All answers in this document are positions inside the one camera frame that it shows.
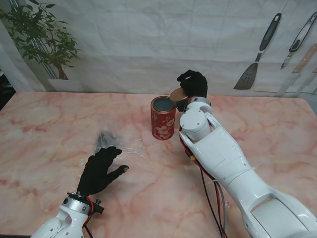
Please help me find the red floral tea tin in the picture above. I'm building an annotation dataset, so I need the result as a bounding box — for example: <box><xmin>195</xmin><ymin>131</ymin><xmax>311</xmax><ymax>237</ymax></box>
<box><xmin>150</xmin><ymin>96</ymin><xmax>177</xmax><ymax>141</ymax></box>

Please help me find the red black arm cable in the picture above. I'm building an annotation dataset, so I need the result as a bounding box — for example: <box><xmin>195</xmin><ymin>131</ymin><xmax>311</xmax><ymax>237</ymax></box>
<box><xmin>83</xmin><ymin>195</ymin><xmax>96</xmax><ymax>238</ymax></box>
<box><xmin>179</xmin><ymin>133</ymin><xmax>230</xmax><ymax>238</ymax></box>

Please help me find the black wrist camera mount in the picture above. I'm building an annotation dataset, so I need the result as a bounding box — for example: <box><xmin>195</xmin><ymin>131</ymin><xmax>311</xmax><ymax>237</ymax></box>
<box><xmin>93</xmin><ymin>198</ymin><xmax>105</xmax><ymax>214</ymax></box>
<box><xmin>176</xmin><ymin>99</ymin><xmax>189</xmax><ymax>113</ymax></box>

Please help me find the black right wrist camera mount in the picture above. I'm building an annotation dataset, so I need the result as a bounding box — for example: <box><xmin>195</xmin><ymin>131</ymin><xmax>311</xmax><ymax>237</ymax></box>
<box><xmin>176</xmin><ymin>99</ymin><xmax>189</xmax><ymax>113</ymax></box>

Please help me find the white printed backdrop cloth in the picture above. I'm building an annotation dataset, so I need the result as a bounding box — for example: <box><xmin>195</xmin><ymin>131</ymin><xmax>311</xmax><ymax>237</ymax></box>
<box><xmin>0</xmin><ymin>0</ymin><xmax>317</xmax><ymax>98</ymax></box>

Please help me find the clear plastic tea bag pouch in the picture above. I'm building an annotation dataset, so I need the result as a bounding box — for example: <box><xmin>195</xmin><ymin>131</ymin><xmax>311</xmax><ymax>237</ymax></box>
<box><xmin>94</xmin><ymin>128</ymin><xmax>124</xmax><ymax>156</ymax></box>

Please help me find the gold round tin lid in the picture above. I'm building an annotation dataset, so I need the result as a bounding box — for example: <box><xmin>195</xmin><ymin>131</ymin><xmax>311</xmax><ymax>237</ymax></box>
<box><xmin>169</xmin><ymin>87</ymin><xmax>190</xmax><ymax>103</ymax></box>

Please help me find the red black right arm cable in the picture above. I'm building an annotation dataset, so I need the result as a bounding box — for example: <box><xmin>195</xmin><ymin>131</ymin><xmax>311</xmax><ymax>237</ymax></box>
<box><xmin>179</xmin><ymin>133</ymin><xmax>230</xmax><ymax>238</ymax></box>

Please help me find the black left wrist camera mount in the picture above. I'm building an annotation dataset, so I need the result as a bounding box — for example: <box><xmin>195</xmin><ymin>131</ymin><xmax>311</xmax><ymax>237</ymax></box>
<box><xmin>93</xmin><ymin>198</ymin><xmax>105</xmax><ymax>214</ymax></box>

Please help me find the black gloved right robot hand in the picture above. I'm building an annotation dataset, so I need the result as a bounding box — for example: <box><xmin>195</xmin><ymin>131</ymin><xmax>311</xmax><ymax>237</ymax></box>
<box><xmin>176</xmin><ymin>69</ymin><xmax>209</xmax><ymax>99</ymax></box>

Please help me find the red black left arm cable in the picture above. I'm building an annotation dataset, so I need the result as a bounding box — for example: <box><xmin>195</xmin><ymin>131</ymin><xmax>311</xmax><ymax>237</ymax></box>
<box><xmin>83</xmin><ymin>195</ymin><xmax>96</xmax><ymax>238</ymax></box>

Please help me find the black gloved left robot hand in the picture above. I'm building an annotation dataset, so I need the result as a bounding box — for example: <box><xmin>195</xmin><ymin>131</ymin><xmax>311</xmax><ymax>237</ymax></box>
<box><xmin>76</xmin><ymin>146</ymin><xmax>130</xmax><ymax>197</ymax></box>

